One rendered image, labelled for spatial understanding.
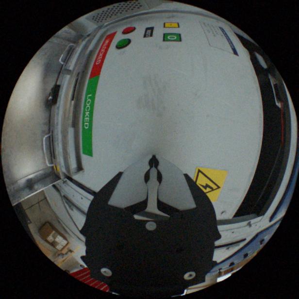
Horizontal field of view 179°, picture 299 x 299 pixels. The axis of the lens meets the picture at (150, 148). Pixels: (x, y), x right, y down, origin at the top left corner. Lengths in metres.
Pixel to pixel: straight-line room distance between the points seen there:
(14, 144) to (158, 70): 0.43
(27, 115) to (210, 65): 0.47
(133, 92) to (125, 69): 0.05
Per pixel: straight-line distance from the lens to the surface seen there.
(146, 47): 0.20
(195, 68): 0.17
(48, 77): 0.45
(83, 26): 0.61
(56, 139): 0.35
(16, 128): 0.41
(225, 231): 0.30
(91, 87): 0.23
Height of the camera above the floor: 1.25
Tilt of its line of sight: 15 degrees down
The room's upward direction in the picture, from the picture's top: 99 degrees clockwise
